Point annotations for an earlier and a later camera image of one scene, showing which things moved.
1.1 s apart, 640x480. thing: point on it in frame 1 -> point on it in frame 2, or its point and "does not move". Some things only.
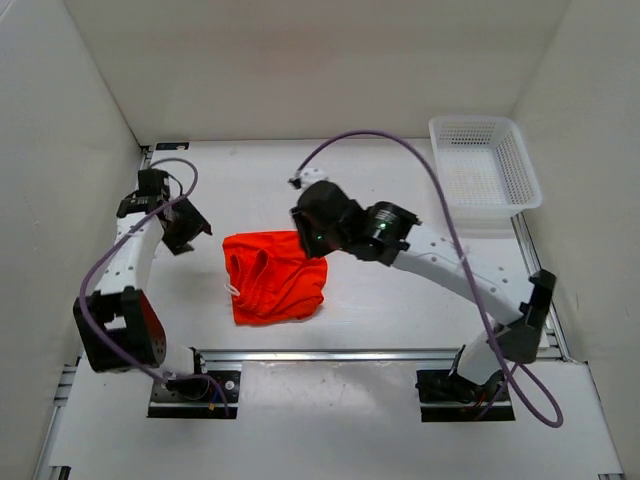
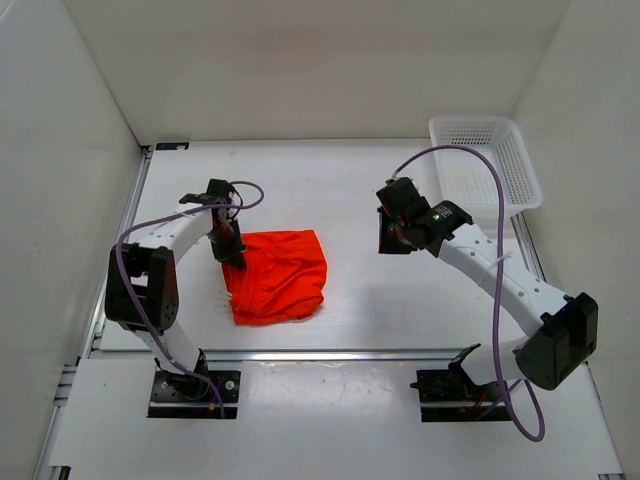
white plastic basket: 485,168 does not move
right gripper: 312,250 -> 386,246
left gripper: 195,223 -> 233,255
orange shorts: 272,277 does not move
